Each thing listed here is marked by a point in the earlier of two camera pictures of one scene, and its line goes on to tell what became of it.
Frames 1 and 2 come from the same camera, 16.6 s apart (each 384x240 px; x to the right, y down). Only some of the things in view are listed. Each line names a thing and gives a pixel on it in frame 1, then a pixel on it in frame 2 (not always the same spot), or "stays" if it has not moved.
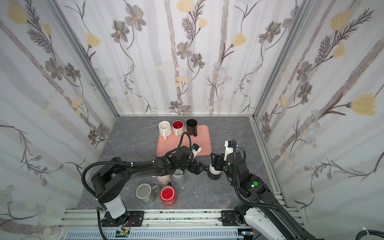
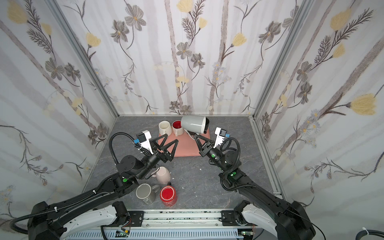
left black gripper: x=198 y=171 -> x=165 y=157
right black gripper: x=219 y=163 -> x=207 y=148
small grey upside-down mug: x=178 y=178 -> x=196 y=124
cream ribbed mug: x=165 y=129 stays
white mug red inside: x=178 y=127 stays
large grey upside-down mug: x=148 y=194 stays
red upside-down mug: x=168 y=196 stays
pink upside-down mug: x=164 y=179 stays
